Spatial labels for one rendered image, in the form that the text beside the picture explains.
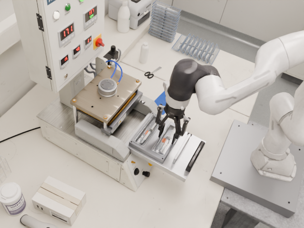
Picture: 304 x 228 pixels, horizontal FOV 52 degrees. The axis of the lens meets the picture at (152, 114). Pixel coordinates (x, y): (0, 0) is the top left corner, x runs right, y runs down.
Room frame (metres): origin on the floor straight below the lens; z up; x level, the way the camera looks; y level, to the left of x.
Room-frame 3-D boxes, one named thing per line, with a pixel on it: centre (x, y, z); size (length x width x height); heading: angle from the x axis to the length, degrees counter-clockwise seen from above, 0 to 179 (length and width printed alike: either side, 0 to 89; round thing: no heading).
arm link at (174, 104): (0.81, -0.07, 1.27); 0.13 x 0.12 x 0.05; 160
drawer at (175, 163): (0.79, -0.09, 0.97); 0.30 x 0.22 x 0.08; 70
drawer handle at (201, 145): (0.74, -0.21, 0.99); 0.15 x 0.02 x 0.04; 160
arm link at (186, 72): (0.80, -0.12, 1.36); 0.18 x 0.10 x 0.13; 106
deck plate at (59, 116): (0.91, 0.24, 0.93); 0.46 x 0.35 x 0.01; 70
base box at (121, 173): (0.91, 0.19, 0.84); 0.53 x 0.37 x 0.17; 70
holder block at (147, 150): (0.80, -0.04, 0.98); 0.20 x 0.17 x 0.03; 160
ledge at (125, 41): (1.62, 0.38, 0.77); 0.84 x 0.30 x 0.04; 163
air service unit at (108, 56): (1.15, 0.25, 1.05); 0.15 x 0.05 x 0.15; 160
